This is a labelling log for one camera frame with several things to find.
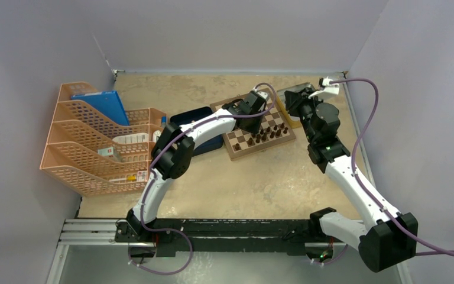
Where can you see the peach file rack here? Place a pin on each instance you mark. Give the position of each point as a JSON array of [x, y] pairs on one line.
[[91, 154]]

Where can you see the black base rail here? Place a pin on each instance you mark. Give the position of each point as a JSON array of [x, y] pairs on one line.
[[171, 235]]

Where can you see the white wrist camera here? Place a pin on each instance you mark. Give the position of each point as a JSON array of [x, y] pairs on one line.
[[263, 94], [327, 90]]

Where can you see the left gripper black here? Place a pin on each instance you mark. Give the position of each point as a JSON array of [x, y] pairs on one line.
[[254, 130]]

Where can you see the wooden chess board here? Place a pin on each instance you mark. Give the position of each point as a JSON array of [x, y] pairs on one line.
[[254, 134]]

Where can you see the blue folder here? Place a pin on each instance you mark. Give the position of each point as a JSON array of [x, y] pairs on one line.
[[106, 102]]

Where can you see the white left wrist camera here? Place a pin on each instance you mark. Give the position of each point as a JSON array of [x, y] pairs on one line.
[[263, 94]]

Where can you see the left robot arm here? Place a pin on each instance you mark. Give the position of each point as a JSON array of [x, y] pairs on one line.
[[173, 153]]

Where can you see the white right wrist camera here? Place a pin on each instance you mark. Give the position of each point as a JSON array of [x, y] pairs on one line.
[[327, 90]]

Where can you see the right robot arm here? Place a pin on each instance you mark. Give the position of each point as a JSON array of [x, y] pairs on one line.
[[381, 237]]

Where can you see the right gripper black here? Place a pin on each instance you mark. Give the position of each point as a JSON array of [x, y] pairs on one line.
[[295, 100]]

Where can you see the dark blue square tray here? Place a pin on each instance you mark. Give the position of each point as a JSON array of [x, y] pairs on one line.
[[195, 115]]

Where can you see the yellow metal tin tray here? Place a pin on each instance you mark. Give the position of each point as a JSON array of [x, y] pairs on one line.
[[293, 122]]

